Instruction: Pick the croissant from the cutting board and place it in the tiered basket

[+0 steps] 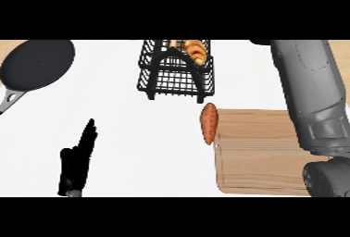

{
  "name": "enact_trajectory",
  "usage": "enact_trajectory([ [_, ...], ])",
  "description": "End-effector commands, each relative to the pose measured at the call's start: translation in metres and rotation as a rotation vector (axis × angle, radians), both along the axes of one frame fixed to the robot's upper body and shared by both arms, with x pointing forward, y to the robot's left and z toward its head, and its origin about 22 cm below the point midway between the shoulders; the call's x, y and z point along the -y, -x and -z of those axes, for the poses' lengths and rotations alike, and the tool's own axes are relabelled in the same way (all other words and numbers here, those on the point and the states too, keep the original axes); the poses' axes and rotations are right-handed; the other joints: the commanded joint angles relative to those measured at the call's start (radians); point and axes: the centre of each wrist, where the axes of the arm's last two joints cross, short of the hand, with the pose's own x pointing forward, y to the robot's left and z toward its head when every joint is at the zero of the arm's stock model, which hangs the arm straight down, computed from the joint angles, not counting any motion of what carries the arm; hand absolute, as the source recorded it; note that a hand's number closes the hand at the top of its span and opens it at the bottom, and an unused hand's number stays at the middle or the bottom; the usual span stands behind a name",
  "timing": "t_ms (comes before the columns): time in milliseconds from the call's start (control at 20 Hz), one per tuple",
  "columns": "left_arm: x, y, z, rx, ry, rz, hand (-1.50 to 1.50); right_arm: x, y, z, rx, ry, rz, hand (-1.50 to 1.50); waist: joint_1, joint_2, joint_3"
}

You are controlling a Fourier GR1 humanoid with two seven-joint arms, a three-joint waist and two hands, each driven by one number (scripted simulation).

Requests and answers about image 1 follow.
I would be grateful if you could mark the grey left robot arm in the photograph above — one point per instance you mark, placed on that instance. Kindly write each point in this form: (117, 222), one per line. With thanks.
(74, 194)

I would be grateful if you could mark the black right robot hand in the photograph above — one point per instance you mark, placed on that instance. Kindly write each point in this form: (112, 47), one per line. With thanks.
(260, 41)

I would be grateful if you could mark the orange sweet potato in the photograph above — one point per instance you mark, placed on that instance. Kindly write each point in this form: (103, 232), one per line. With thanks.
(208, 123)

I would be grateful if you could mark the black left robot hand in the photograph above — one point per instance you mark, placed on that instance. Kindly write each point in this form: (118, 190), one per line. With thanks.
(75, 166)

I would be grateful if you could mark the golden croissant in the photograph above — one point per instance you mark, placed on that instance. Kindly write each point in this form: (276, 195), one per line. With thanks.
(196, 51)

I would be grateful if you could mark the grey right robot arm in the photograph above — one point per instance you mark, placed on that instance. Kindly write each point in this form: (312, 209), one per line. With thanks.
(309, 102)

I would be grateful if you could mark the black frying pan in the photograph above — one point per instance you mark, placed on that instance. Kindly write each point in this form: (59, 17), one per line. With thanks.
(38, 63)

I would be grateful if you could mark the wooden cutting board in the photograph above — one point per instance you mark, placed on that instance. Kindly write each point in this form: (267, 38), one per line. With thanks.
(254, 154)

